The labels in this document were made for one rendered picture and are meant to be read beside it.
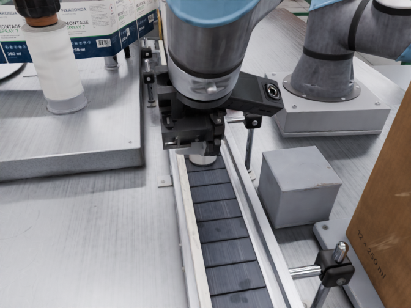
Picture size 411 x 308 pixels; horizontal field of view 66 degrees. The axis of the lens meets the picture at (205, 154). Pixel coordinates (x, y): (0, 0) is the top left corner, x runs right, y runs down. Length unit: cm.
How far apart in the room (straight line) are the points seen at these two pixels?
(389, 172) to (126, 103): 58
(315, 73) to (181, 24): 58
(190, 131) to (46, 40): 42
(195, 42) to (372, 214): 33
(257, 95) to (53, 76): 48
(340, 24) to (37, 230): 69
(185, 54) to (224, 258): 28
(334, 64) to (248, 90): 42
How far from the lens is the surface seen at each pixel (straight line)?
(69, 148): 67
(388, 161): 44
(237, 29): 26
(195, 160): 57
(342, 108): 77
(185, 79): 31
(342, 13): 76
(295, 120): 74
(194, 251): 41
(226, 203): 51
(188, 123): 39
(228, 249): 46
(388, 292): 48
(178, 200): 52
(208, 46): 26
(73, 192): 65
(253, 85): 41
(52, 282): 53
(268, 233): 37
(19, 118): 82
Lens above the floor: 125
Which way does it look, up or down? 38 degrees down
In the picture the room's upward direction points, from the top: straight up
